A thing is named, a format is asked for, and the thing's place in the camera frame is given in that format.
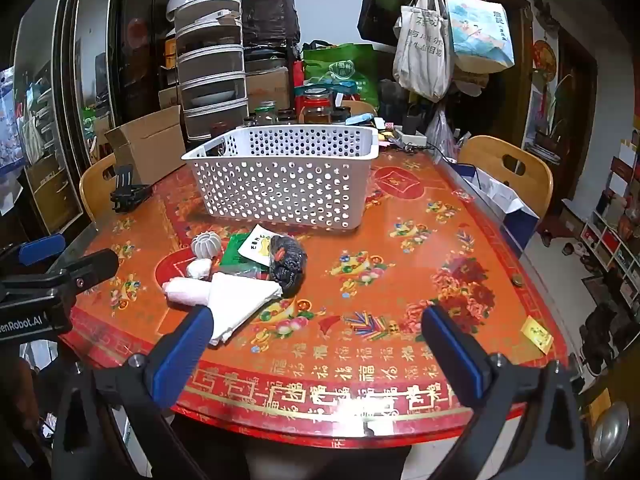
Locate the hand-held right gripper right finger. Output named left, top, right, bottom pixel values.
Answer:
left=421, top=305, right=588, bottom=480

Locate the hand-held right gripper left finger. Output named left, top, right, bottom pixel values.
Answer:
left=52, top=305, right=216, bottom=480

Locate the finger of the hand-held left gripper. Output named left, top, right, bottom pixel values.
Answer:
left=5, top=249, right=120, bottom=306
left=0, top=234, right=67, bottom=275

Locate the white cloth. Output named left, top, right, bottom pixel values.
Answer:
left=161, top=277, right=216, bottom=307
left=206, top=272, right=283, bottom=347

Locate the green snack packet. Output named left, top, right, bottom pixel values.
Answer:
left=220, top=232, right=271, bottom=278

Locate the white ribbed ball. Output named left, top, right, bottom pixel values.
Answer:
left=190, top=232, right=222, bottom=259

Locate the white and yellow snack packet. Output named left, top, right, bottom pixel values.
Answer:
left=237, top=224, right=273, bottom=266

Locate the dark knitted soft toy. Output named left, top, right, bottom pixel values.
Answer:
left=267, top=235, right=308, bottom=295

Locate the white perforated plastic basket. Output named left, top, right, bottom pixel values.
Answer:
left=181, top=125, right=379, bottom=231

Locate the wooden chair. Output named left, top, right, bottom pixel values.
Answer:
left=79, top=152, right=121, bottom=223
left=457, top=135, right=554, bottom=221

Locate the black folding clip stand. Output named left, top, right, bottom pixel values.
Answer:
left=111, top=162, right=153, bottom=215

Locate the yellow card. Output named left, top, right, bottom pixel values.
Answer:
left=520, top=316, right=555, bottom=355

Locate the red printed tablecloth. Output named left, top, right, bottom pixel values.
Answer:
left=60, top=147, right=571, bottom=451

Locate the open cardboard box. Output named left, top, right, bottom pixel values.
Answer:
left=104, top=105, right=188, bottom=186

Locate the blue and white paper bag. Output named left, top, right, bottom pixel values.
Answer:
left=445, top=160, right=541, bottom=258

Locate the metal bowl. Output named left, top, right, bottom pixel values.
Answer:
left=590, top=401, right=631, bottom=466

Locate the white cubby shelf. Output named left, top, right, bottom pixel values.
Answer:
left=580, top=210, right=640, bottom=311

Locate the dark glass-door cabinet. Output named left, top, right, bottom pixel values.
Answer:
left=10, top=0, right=171, bottom=231

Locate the stacked plastic drawer unit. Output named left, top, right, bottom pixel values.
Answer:
left=172, top=0, right=249, bottom=141

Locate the closed cardboard box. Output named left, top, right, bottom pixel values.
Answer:
left=245, top=67, right=291, bottom=113

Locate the glass jar with red lid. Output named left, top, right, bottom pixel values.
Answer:
left=302, top=89, right=333, bottom=125

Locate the white canvas tote bag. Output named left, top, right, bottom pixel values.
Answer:
left=392, top=0, right=453, bottom=103

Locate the green shopping bag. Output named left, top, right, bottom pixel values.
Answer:
left=302, top=42, right=381, bottom=106

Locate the black bag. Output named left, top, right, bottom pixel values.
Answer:
left=237, top=0, right=301, bottom=56

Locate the blue printed tote bag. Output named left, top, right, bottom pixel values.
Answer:
left=445, top=0, right=516, bottom=73

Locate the red round wall ornament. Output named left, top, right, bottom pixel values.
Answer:
left=531, top=40, right=557, bottom=83

